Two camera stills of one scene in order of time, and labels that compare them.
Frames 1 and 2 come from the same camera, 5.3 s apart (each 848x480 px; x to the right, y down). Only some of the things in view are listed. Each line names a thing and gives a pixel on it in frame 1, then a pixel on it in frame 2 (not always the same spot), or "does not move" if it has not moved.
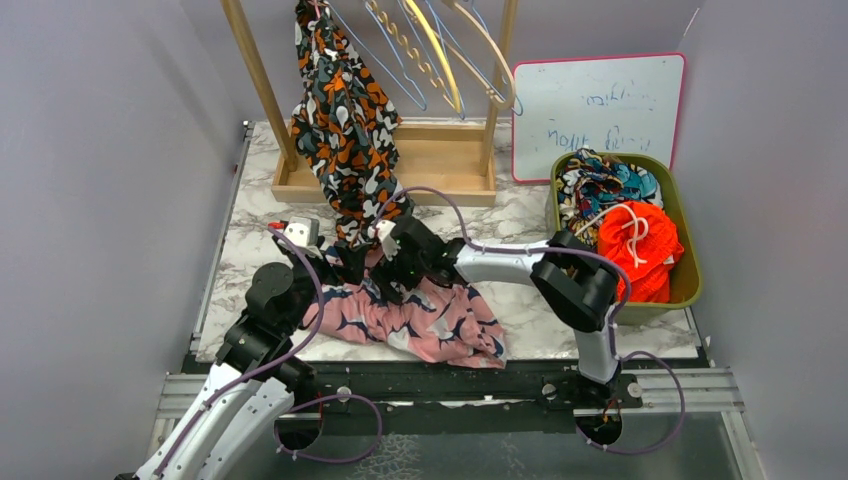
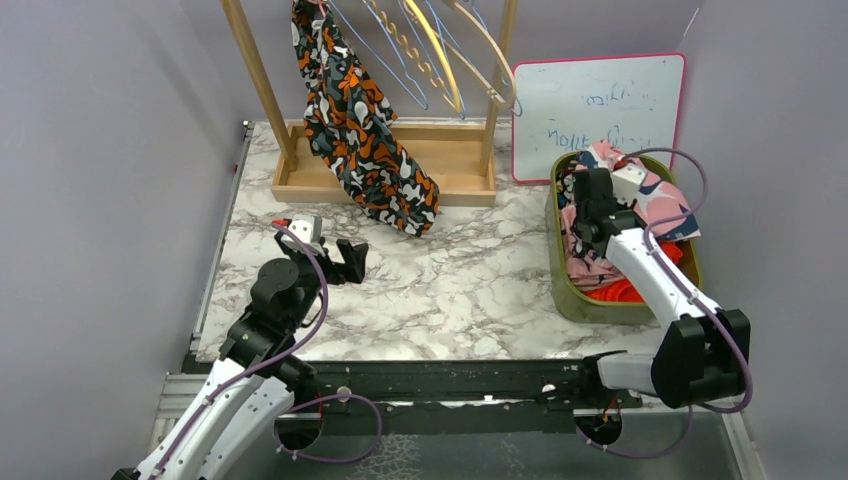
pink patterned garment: x=434 y=319 -> x=667 y=216
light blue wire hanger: x=462 y=116 does not move
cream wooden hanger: x=500 y=102 does not move
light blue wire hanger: x=520 y=102 does not move
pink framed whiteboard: x=618 y=104 does not move
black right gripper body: x=406 y=272 -> x=578 y=219
